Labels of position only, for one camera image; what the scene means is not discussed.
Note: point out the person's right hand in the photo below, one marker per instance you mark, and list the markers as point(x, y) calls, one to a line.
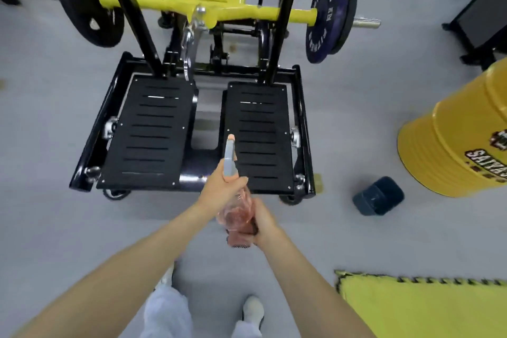
point(267, 226)

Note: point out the person's left hand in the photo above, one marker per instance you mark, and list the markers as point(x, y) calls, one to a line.
point(216, 191)

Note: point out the person's right thumb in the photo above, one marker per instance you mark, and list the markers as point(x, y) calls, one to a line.
point(256, 211)

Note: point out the person's left thumb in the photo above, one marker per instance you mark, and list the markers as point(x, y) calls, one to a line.
point(239, 183)

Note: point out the pink spray bottle grey head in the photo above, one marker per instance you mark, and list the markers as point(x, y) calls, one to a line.
point(237, 218)

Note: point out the person's right forearm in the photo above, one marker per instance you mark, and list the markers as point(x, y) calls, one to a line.
point(309, 286)

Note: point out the person's left forearm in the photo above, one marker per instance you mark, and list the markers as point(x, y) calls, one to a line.
point(119, 278)

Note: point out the black slotted foot plate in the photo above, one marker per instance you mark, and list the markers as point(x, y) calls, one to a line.
point(261, 124)
point(152, 135)

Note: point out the white right shoe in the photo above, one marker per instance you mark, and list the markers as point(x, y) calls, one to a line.
point(252, 310)

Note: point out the white shoe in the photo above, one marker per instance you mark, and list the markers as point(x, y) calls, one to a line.
point(166, 276)
point(252, 310)

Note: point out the white left shoe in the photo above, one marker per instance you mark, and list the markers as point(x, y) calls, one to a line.
point(166, 276)

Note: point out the dark blue plastic block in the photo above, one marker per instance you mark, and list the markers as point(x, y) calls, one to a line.
point(378, 196)

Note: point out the white trousers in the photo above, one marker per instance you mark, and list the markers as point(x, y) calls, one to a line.
point(166, 314)

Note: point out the blue lettered weight plate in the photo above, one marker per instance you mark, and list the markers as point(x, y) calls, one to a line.
point(325, 17)

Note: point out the yellow foam floor mat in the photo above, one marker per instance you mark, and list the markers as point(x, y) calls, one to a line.
point(427, 306)

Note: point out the small black weight plate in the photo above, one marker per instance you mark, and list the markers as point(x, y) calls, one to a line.
point(349, 13)

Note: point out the yellow metal barrel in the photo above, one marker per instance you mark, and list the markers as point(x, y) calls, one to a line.
point(455, 139)

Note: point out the large black weight plate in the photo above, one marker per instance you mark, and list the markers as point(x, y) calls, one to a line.
point(81, 1)

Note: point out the black padded gym bench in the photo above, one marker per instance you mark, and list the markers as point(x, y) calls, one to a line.
point(481, 17)

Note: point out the black gym machine frame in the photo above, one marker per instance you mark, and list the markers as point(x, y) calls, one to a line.
point(273, 36)

